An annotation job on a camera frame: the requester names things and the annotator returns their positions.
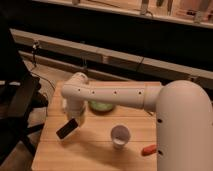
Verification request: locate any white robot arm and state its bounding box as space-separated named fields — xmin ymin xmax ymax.
xmin=61 ymin=72 xmax=213 ymax=171

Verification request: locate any black eraser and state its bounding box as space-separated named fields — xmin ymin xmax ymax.
xmin=56 ymin=119 xmax=78 ymax=139

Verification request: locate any green bowl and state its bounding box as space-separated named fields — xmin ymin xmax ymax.
xmin=88 ymin=101 xmax=115 ymax=112

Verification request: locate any black cable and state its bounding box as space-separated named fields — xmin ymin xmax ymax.
xmin=30 ymin=41 xmax=56 ymax=92

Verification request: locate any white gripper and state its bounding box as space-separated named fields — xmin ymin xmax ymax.
xmin=65 ymin=100 xmax=86 ymax=124

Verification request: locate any black chair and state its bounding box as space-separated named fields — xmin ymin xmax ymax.
xmin=0 ymin=12 xmax=48 ymax=166

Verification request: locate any white small bottle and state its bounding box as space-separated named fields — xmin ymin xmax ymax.
xmin=62 ymin=99 xmax=67 ymax=112

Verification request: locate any orange carrot toy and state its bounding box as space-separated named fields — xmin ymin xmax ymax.
xmin=141 ymin=145 xmax=157 ymax=156

